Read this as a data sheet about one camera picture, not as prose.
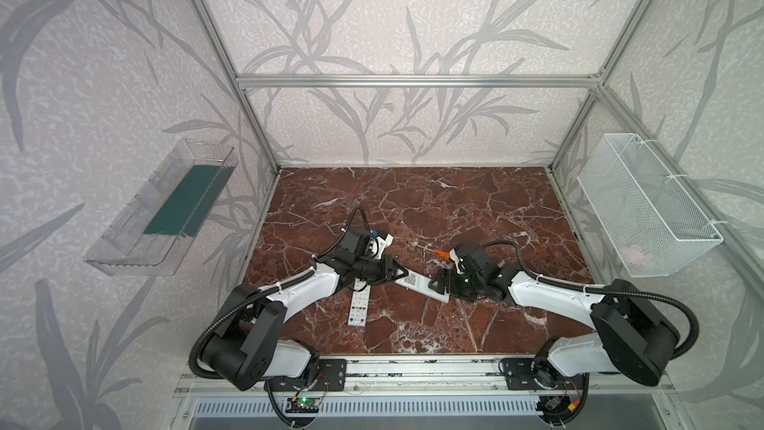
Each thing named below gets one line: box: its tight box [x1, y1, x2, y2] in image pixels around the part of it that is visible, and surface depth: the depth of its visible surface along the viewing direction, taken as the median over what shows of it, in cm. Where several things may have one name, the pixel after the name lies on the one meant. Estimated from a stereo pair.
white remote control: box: [394, 269, 451, 304], surface depth 84 cm
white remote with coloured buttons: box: [348, 277, 372, 327], surface depth 85 cm
